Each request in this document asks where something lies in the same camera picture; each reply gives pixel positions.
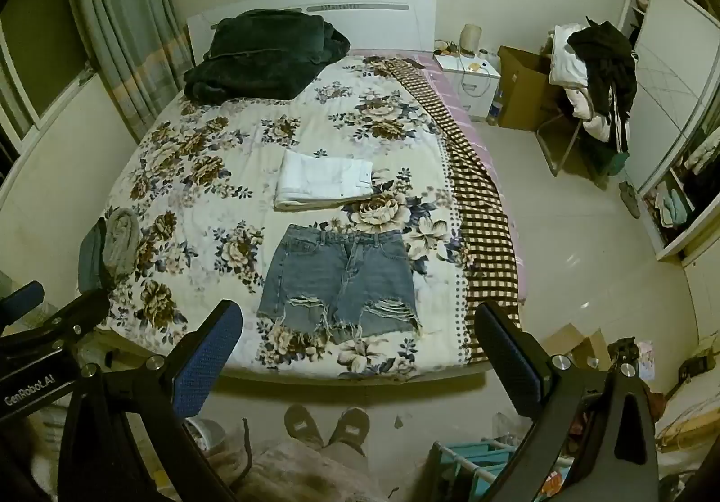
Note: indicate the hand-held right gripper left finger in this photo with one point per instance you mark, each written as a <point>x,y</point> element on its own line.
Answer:
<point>207,364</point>

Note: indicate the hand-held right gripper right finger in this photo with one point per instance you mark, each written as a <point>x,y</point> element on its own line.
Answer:
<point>507,364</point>

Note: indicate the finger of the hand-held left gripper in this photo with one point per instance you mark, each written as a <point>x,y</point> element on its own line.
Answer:
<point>76,313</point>
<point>25,298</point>

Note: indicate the blue denim shorts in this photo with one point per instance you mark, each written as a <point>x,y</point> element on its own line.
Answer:
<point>337,277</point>

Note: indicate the person's fuzzy pants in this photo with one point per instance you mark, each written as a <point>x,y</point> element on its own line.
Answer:
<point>315,474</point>

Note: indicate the folded white pants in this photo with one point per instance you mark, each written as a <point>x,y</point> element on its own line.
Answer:
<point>323,178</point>

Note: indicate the dark grey garment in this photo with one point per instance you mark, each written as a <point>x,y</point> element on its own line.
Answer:
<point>90,260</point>

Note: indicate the flattened cardboard box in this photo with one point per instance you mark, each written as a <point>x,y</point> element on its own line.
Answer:
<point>574,347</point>

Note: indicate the grey knit garment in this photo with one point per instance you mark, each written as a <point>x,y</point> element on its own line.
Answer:
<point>121,243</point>

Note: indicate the teal storage rack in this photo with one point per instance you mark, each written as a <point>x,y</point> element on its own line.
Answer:
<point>478,465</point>

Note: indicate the person's left shoe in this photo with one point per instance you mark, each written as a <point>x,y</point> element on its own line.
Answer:
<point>302,426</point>

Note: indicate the person's shoe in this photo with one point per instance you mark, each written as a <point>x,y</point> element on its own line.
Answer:
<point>302,426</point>
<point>349,429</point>

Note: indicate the person's right shoe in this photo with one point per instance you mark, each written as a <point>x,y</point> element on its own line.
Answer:
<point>349,429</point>

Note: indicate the brown checked cloth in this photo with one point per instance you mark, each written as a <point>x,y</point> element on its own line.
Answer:
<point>475,198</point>

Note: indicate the pair of grey slippers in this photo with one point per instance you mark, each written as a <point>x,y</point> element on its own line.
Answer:
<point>630,198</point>

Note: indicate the floral quilt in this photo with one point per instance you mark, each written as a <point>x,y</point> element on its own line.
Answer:
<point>225,142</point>

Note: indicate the white framed window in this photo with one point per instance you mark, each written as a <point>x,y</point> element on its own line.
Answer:
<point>39,63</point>

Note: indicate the plastic bottle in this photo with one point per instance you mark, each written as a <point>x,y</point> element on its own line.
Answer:
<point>494,108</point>

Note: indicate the brown cardboard box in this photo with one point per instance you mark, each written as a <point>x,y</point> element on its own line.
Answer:
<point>523,91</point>

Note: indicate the white nightstand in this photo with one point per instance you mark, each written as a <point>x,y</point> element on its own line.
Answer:
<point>472,83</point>

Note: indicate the grey green curtain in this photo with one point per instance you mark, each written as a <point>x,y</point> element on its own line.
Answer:
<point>124,18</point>

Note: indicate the pile of white clothes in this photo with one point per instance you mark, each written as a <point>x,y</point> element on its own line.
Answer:
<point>565,60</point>

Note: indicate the dark green blanket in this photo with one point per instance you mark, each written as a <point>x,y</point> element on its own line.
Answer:
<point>264,54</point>

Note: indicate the black garment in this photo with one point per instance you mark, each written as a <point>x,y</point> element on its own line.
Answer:
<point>604,57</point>

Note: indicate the cream table lamp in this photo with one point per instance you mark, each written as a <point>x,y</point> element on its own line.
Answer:
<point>471,37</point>

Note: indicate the white wardrobe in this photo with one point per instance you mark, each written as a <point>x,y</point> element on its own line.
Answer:
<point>669,63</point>

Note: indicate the bed with white headboard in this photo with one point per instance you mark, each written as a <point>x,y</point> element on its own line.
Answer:
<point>365,23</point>

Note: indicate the metal frame chair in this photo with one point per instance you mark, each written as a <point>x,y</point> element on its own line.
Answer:
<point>554,142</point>

